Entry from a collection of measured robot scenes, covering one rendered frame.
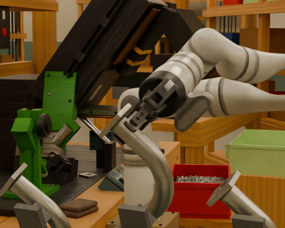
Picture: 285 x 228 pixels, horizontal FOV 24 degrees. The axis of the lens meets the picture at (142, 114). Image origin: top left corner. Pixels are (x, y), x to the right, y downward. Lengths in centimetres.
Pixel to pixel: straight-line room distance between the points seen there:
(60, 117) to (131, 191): 74
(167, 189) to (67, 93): 133
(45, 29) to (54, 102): 87
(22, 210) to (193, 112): 33
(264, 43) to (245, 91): 388
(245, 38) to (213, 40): 455
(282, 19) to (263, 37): 574
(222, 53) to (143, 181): 49
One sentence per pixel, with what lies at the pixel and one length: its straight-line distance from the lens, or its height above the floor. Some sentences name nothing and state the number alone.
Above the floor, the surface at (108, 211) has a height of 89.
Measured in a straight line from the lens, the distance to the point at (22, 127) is 202.
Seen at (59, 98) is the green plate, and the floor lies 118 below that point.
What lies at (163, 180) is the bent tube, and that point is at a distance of 101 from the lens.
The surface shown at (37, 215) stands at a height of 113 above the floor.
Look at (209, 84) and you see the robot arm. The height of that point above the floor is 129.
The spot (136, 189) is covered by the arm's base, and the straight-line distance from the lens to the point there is 162.
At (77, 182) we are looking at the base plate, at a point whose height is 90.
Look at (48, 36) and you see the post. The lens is 313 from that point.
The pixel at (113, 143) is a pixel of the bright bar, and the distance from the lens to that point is 242.
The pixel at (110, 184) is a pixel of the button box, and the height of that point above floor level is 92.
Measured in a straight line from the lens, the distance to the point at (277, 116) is 530.
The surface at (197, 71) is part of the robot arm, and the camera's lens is 116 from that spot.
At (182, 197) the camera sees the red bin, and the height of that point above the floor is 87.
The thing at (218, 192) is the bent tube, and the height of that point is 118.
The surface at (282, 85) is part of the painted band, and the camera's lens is 1111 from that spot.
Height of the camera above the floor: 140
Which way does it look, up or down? 7 degrees down
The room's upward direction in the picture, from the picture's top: straight up
